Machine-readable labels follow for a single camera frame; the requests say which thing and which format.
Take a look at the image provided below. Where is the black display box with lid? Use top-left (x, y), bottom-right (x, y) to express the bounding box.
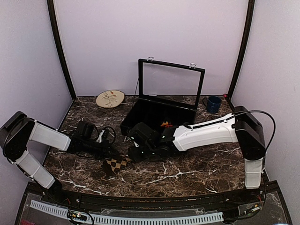
top-left (120, 58), bottom-right (205, 136)

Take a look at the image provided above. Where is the left black frame post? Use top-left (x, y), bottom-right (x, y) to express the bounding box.
top-left (47, 0), bottom-right (77, 101)

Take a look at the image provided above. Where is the black front rail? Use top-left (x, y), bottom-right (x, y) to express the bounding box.
top-left (23, 180), bottom-right (282, 214)

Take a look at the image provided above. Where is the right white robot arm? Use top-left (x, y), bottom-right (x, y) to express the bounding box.
top-left (128, 106), bottom-right (271, 203)

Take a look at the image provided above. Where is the grey slotted cable duct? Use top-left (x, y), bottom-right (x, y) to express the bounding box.
top-left (30, 200), bottom-right (224, 225)

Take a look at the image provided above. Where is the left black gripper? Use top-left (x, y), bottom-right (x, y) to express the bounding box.
top-left (82, 138), bottom-right (119, 160)

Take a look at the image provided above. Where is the red yellow black argyle sock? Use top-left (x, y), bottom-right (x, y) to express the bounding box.
top-left (160, 121), bottom-right (173, 128)

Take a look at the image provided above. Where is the black frame post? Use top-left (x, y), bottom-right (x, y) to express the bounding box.
top-left (47, 0), bottom-right (77, 101)
top-left (227, 0), bottom-right (255, 101)

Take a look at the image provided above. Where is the right black frame post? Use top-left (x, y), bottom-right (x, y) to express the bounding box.
top-left (227, 0), bottom-right (255, 101)

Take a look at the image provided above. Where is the dark blue mug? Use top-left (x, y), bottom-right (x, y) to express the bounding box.
top-left (202, 96), bottom-right (222, 114)

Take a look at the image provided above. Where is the floral ceramic plate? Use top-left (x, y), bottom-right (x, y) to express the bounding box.
top-left (96, 90), bottom-right (125, 108)

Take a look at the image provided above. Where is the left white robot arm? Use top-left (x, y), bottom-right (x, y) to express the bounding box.
top-left (0, 111), bottom-right (118, 204)

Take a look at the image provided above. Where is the brown tan argyle sock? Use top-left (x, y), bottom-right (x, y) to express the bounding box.
top-left (101, 154), bottom-right (133, 177)

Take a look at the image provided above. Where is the small circuit board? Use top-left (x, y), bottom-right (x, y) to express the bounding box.
top-left (67, 210), bottom-right (88, 221)

